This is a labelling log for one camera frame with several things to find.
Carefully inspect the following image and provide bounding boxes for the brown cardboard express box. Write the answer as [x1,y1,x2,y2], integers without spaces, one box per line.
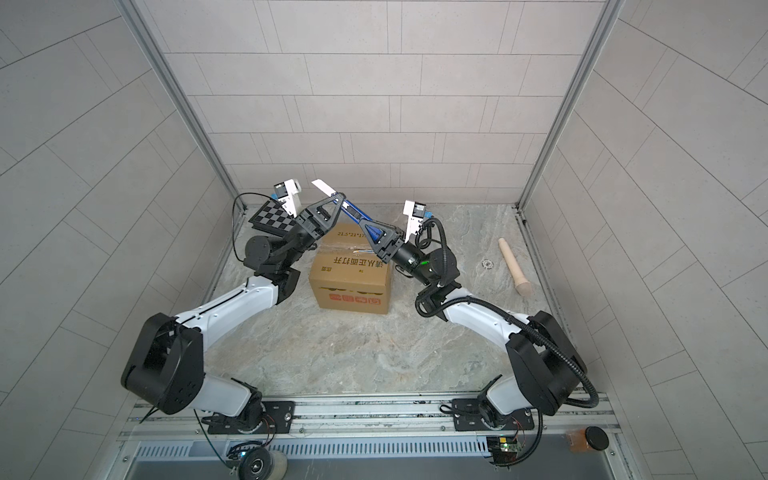
[309,223,392,315]

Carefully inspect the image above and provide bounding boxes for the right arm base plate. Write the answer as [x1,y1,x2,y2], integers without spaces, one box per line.
[440,398,536,432]

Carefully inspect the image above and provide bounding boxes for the round black speaker device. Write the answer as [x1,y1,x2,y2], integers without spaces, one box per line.
[226,440,288,480]

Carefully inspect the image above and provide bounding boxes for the aluminium corner post left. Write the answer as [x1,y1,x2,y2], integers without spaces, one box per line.
[115,0,246,210]

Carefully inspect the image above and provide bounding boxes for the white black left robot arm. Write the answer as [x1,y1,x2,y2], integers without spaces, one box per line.
[120,193,346,433]

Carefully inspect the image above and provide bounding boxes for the aluminium corner post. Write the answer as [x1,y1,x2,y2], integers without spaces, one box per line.
[115,0,246,210]
[517,0,624,211]

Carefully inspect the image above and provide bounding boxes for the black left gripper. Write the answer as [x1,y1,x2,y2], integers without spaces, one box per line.
[277,203,343,274]

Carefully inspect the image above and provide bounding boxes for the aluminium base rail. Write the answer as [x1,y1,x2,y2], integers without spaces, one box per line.
[106,392,635,479]

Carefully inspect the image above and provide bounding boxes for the aluminium corner post right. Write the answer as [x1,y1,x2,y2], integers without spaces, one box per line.
[517,0,624,211]

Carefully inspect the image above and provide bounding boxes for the green circuit board right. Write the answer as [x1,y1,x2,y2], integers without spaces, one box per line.
[486,436,523,466]

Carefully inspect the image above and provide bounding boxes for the blue box cutter knife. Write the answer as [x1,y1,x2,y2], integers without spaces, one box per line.
[311,179,373,225]

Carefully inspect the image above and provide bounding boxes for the black white chessboard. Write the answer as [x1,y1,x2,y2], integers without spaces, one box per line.
[248,200,295,238]

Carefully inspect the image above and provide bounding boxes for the clear packing tape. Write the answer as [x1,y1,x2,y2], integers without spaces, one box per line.
[318,238,377,258]

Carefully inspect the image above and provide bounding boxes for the brown jar black lid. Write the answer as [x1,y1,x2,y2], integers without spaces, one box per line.
[566,426,610,453]

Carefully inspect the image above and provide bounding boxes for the cream plastic handle tool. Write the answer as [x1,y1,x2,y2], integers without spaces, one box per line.
[498,238,534,297]

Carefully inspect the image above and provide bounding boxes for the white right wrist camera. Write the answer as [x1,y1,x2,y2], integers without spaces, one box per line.
[403,200,427,242]

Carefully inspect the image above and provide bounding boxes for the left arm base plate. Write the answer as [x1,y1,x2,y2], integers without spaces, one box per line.
[201,401,296,435]

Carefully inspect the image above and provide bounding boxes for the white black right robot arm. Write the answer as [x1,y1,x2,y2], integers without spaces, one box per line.
[359,218,599,429]

